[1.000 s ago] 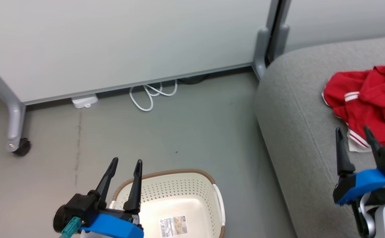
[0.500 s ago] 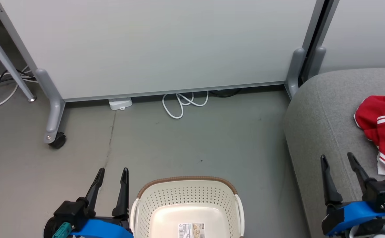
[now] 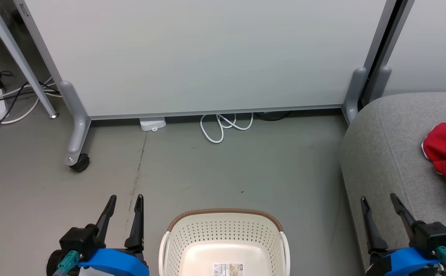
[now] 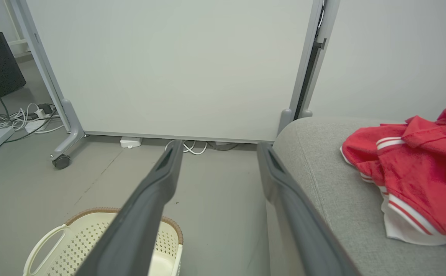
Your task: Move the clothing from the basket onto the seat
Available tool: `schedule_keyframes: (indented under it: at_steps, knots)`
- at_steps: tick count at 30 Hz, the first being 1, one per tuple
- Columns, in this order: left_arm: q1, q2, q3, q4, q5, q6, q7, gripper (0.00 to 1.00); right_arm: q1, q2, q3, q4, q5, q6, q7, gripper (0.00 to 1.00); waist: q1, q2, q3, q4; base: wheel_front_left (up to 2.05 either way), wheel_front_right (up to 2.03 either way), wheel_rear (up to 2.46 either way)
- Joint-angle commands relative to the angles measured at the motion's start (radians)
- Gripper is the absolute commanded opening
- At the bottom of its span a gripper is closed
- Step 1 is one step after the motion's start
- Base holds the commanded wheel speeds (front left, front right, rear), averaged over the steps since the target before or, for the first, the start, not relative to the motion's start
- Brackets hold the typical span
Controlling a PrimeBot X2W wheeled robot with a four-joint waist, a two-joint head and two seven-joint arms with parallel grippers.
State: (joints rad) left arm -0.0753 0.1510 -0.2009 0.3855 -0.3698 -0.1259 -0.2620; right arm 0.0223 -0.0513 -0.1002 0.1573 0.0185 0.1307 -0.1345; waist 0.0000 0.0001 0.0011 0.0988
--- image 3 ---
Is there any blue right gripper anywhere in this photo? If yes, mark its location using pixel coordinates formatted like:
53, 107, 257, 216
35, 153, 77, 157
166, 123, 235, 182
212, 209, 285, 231
361, 193, 444, 276

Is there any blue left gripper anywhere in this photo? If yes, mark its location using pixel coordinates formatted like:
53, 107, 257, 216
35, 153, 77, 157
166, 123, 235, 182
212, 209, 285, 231
78, 194, 150, 276

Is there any red garment white trim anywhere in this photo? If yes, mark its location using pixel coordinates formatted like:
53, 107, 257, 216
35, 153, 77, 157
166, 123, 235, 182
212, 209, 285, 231
421, 123, 446, 217

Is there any white plastic laundry basket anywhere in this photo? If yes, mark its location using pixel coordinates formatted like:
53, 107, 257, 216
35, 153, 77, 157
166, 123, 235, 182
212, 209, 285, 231
159, 208, 290, 276

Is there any basket label sticker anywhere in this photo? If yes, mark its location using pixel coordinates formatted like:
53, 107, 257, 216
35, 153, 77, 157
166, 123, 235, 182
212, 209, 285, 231
212, 263, 245, 276

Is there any grey fabric sofa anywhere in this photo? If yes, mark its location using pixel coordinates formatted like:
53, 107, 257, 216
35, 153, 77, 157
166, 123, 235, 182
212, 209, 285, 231
338, 92, 446, 276

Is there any black caster wheel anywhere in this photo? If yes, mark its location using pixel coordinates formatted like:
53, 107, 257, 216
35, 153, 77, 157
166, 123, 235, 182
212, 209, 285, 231
70, 153, 90, 173

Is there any small white floor adapter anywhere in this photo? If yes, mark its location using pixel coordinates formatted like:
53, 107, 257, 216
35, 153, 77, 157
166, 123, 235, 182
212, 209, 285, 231
139, 117, 167, 132

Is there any grey metal table leg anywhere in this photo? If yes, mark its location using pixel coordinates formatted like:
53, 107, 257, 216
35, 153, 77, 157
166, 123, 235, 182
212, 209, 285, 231
0, 0, 59, 119

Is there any teal left camera connector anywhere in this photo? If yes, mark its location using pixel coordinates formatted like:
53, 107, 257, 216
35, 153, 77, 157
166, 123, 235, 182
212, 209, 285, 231
52, 250, 80, 276

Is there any coiled white cable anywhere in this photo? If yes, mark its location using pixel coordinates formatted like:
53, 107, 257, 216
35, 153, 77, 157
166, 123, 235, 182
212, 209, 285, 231
200, 113, 254, 144

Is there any white floor cable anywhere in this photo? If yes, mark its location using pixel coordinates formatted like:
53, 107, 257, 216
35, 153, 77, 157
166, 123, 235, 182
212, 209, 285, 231
0, 77, 62, 125

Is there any black cable under partition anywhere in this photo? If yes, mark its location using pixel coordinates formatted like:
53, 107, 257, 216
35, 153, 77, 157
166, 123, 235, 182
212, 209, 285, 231
254, 111, 290, 122

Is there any black floor cable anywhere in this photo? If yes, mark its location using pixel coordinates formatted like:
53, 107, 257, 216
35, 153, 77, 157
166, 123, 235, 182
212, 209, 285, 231
0, 71, 61, 140

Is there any white partition panel grey frame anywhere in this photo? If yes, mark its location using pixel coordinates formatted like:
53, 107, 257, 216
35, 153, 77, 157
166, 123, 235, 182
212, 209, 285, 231
361, 0, 446, 106
14, 0, 400, 166

